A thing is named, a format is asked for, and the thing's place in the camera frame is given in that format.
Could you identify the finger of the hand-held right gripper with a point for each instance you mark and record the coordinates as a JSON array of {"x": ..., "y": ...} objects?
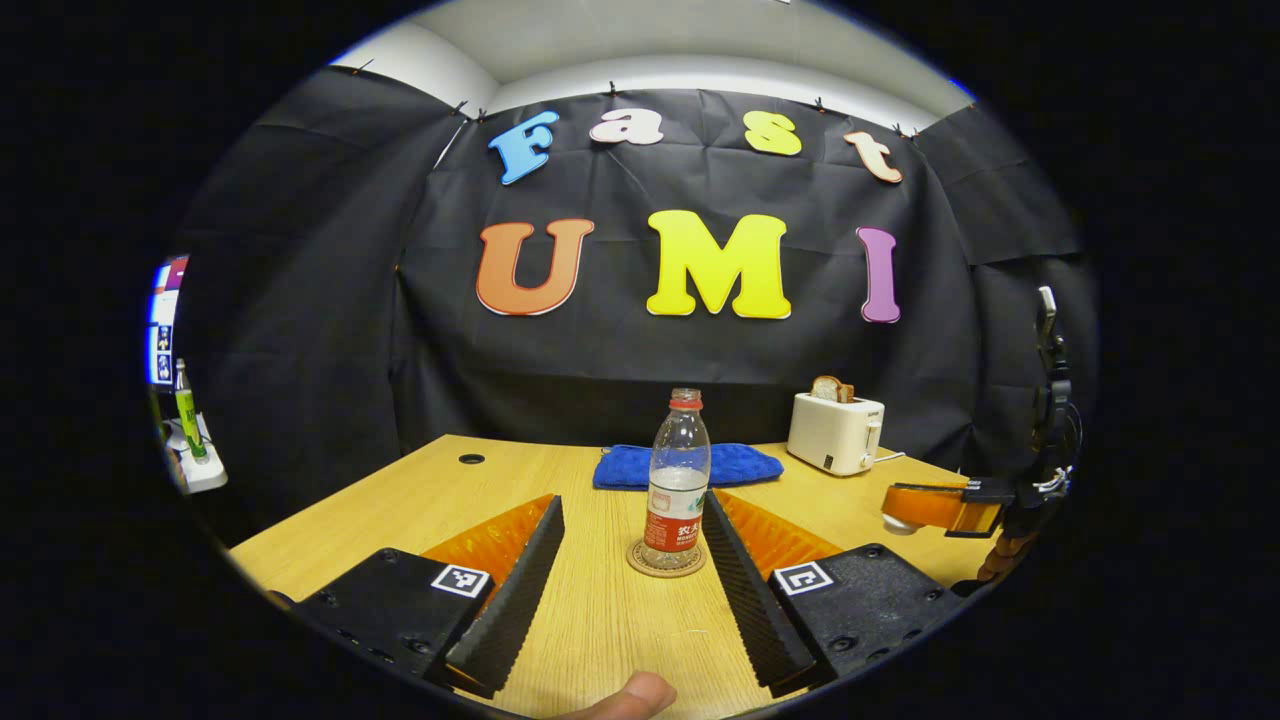
[{"x": 930, "y": 505}]

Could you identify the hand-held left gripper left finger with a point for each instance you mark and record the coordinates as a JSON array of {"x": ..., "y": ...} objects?
[{"x": 510, "y": 600}]

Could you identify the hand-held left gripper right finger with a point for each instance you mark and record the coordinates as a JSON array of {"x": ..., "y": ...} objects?
[{"x": 750, "y": 600}]

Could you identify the white teacup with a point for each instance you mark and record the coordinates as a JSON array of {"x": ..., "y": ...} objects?
[{"x": 897, "y": 524}]

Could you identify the round cork coaster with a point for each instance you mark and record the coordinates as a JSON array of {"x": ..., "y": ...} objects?
[{"x": 640, "y": 562}]

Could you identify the clear plastic water bottle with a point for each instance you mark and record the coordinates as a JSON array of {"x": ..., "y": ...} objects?
[{"x": 677, "y": 470}]

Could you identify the green drink bottle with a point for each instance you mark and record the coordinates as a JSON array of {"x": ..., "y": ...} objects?
[{"x": 188, "y": 415}]

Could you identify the white toaster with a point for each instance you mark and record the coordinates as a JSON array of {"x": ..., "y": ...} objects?
[{"x": 830, "y": 435}]

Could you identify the blue towel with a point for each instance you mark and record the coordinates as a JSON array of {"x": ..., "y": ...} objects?
[{"x": 740, "y": 465}]

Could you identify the bread slice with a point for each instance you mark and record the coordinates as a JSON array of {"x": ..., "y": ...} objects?
[{"x": 828, "y": 388}]

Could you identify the white side table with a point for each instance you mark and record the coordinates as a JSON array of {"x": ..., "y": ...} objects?
[{"x": 205, "y": 475}]

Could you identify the computer monitor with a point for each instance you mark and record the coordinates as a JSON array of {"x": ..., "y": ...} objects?
[{"x": 163, "y": 320}]

